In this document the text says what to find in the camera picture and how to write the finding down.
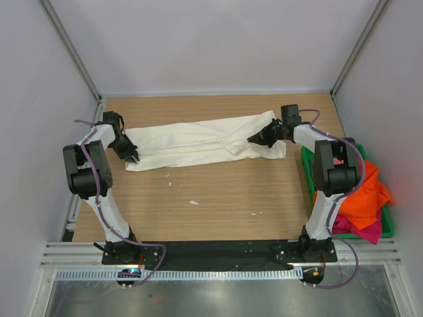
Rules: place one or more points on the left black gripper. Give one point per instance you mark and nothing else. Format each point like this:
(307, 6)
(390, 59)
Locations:
(127, 155)

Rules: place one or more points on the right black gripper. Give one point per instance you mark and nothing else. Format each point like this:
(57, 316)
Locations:
(264, 138)

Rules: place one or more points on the cream white t shirt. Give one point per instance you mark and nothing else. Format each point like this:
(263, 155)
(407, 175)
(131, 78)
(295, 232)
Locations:
(197, 143)

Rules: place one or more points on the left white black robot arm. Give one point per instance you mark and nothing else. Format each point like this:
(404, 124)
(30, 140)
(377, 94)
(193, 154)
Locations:
(90, 177)

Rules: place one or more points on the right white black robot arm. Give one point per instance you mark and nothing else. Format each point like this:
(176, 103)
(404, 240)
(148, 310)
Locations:
(336, 175)

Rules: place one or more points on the pink t shirt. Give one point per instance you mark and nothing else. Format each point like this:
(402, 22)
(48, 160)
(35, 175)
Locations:
(337, 162)

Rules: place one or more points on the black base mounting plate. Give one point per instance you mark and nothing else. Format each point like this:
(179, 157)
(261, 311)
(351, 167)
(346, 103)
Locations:
(206, 252)

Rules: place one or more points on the magenta t shirt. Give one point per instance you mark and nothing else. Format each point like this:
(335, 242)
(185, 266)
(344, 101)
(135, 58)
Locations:
(368, 229)

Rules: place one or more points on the orange t shirt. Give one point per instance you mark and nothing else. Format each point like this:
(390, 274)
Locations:
(369, 199)

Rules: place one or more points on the white slotted cable duct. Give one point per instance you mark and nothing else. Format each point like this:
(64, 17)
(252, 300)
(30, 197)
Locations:
(131, 274)

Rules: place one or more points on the aluminium front frame rail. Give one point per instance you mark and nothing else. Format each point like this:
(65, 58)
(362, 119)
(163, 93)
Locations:
(84, 254)

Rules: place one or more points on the left aluminium corner post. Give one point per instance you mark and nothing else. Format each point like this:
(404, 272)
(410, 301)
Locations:
(59, 28)

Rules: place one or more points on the aluminium corner post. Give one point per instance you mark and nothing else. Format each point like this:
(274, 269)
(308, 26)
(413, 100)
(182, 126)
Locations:
(59, 28)
(364, 37)

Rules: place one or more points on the right aluminium corner post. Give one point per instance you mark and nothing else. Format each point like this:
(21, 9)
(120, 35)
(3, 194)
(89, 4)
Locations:
(364, 37)

